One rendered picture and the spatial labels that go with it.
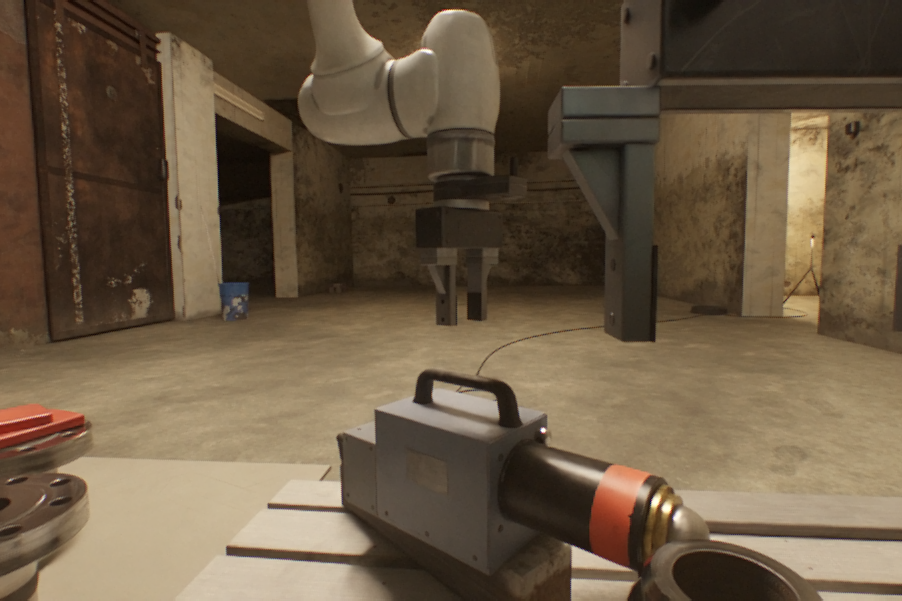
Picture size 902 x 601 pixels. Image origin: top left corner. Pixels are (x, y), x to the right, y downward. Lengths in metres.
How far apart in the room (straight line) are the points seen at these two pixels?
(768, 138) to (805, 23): 5.65
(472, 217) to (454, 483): 0.34
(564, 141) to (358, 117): 0.51
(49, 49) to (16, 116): 0.63
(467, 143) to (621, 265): 0.43
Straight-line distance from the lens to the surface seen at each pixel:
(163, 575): 1.18
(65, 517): 0.93
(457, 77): 0.63
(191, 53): 6.38
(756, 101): 0.26
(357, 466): 0.77
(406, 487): 0.70
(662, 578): 0.40
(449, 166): 0.61
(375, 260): 11.14
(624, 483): 0.56
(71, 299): 4.86
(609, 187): 0.21
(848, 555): 1.03
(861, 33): 0.25
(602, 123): 0.21
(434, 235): 0.59
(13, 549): 0.90
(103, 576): 1.24
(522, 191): 0.61
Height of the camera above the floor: 0.61
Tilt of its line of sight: 5 degrees down
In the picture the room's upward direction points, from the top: 1 degrees counter-clockwise
